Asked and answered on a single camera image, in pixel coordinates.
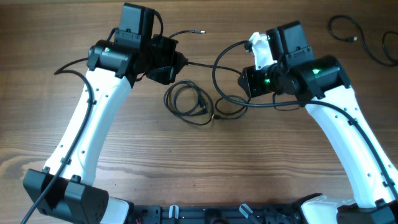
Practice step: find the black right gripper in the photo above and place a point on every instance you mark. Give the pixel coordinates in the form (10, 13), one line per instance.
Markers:
(252, 87)

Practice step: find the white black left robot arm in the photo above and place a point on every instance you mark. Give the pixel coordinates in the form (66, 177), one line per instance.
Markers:
(64, 187)

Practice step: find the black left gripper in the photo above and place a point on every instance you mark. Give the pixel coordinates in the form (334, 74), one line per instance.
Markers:
(168, 75)

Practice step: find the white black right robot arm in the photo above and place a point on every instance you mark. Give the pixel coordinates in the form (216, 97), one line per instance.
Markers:
(284, 64)

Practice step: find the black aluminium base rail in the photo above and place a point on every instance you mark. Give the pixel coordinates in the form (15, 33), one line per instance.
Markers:
(174, 214)

